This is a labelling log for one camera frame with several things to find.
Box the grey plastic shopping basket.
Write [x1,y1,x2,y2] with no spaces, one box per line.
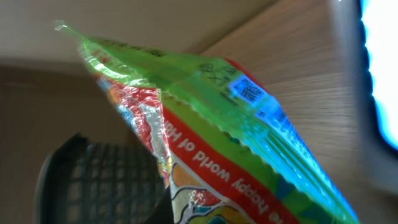
[33,134,166,224]

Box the Haribo gummy candy bag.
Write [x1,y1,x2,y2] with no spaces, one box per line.
[55,21,358,224]

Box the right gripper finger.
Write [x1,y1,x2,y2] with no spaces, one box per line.
[149,187,174,224]

